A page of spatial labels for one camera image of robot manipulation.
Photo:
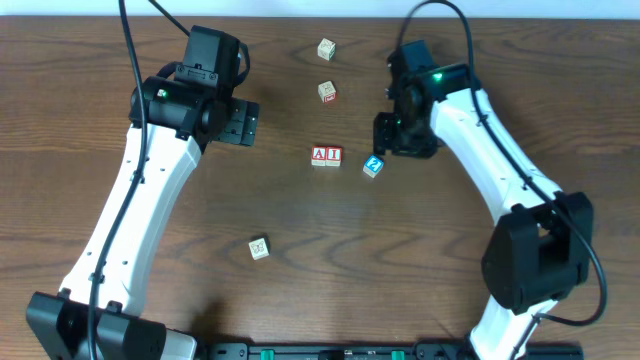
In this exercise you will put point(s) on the butterfly wooden block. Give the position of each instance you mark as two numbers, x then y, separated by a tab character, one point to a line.
259	248

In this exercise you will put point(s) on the wooden block with red side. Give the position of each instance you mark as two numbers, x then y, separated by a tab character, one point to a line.
327	91

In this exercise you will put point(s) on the red letter I block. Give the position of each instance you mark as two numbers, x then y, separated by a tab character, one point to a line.
334	156

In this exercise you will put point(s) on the red letter A block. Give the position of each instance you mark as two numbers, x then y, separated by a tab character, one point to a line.
318	157

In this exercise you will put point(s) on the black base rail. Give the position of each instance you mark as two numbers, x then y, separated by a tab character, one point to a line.
350	352

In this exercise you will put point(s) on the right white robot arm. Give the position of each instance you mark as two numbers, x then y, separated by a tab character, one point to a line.
540	248

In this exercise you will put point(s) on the blue number 2 block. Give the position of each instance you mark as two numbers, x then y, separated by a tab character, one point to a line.
372	166

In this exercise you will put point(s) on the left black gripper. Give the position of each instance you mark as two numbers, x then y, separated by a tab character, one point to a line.
240	123

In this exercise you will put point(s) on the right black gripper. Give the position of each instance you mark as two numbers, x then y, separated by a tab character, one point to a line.
388	138

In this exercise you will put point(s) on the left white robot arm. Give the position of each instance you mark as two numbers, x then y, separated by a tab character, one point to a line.
96	313

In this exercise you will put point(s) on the top plain wooden block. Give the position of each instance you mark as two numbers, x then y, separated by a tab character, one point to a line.
326	49

